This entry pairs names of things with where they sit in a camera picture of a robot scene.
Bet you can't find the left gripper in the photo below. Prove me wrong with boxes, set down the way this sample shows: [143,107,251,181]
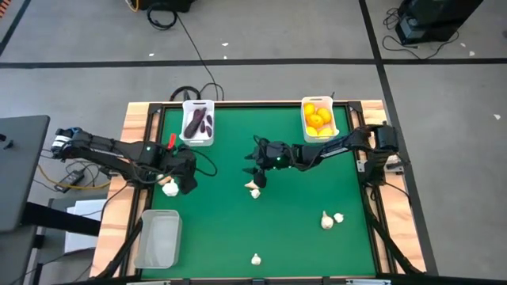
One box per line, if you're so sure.
[164,145,199,196]

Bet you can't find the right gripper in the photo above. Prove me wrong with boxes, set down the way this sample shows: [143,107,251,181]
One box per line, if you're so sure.
[242,138,296,189]

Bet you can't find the large white garlic bulb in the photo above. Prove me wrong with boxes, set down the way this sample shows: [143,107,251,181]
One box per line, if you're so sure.
[162,178,181,198]
[319,210,334,230]

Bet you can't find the green table mat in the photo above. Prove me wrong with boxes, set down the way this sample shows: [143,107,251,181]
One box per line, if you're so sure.
[140,104,376,278]

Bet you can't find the light grey plastic basket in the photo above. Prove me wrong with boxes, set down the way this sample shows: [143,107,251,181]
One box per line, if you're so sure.
[132,208,183,269]

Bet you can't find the white plastic basket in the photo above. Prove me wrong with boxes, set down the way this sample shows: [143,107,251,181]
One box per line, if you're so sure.
[299,96,341,144]
[179,98,216,147]

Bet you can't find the white paper sheet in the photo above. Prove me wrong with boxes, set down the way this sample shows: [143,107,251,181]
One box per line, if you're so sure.
[64,199,108,254]

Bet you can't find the black power adapter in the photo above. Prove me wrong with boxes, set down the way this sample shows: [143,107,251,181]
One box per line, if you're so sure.
[54,169,86,194]

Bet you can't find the black desk beam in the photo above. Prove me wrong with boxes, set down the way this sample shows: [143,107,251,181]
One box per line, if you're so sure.
[22,200,102,238]

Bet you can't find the grey desk top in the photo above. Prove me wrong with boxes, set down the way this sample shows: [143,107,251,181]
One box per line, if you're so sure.
[0,114,51,234]

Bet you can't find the black box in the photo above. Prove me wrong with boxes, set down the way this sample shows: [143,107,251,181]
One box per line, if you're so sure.
[136,0,197,13]

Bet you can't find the black equipment case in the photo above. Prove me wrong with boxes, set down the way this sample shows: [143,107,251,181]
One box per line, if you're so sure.
[395,0,485,45]

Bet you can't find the black aluminium table frame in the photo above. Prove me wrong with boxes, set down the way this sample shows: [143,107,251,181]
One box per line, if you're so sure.
[118,101,427,279]

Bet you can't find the black cable loops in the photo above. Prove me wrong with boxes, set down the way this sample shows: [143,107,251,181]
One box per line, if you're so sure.
[169,82,225,102]

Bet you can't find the black diagonal frame strut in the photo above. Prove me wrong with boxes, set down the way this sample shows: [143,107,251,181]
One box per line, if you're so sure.
[97,219,143,279]
[363,196,421,275]

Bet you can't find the long black floor cable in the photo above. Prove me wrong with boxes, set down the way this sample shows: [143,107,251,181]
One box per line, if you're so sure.
[173,13,226,102]

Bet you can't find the yellow cable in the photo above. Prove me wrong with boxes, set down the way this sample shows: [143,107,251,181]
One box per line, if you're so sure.
[37,164,112,190]

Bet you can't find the coiled black cable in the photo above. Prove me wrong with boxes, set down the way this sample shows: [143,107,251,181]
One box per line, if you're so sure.
[146,2,178,31]

